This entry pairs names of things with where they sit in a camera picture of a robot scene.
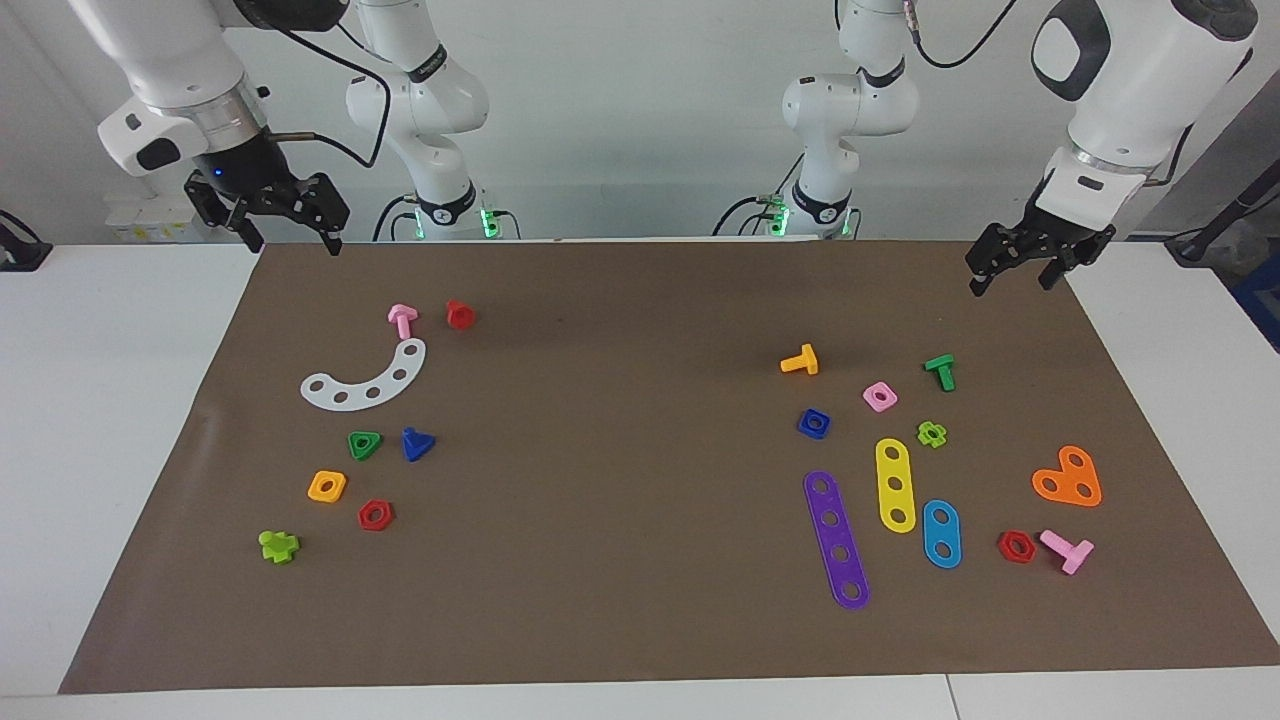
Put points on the white box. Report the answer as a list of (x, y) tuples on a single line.
[(140, 220)]

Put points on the black pole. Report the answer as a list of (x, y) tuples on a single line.
[(1230, 215)]

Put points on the pink toy screw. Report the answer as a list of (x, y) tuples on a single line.
[(1068, 550), (402, 320)]

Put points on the brown table mat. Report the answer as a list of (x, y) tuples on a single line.
[(620, 480)]

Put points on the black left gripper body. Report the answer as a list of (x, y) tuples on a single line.
[(1055, 232)]

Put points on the green triangle toy nut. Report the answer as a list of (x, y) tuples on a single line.
[(374, 440)]

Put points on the orange toy screw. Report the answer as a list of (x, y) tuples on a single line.
[(800, 362)]

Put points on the blue two-hole strip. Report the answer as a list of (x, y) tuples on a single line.
[(941, 534)]

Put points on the yellow three-hole strip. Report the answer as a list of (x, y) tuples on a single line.
[(893, 468)]

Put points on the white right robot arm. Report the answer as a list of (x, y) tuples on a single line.
[(170, 60)]

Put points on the orange square toy nut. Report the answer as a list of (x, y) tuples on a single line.
[(338, 480)]

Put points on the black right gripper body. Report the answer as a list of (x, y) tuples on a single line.
[(245, 165)]

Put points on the lime cross toy screw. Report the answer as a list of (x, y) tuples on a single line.
[(278, 546)]

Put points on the lime cross toy nut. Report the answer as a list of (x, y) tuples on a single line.
[(924, 432)]

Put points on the blue triangle toy screw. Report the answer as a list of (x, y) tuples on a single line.
[(415, 445)]

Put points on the blue square toy nut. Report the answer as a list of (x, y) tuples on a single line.
[(805, 432)]

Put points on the blue object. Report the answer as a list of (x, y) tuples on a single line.
[(1262, 300)]

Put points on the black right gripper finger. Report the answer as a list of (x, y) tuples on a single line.
[(210, 208), (325, 205)]

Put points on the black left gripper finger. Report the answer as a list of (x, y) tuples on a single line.
[(1065, 262), (995, 250)]

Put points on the red toy screw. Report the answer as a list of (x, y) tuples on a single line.
[(459, 315)]

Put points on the purple four-hole strip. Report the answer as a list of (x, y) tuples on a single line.
[(825, 503)]

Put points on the white curved perforated strip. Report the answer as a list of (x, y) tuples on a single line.
[(357, 398)]

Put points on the green toy screw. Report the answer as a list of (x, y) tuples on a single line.
[(941, 368)]

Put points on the pink square toy nut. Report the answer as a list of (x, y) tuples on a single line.
[(889, 390)]

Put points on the orange heart-shaped plate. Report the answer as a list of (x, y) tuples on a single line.
[(1068, 480)]

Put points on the red hexagon toy nut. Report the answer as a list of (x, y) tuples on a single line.
[(365, 523), (1004, 553)]

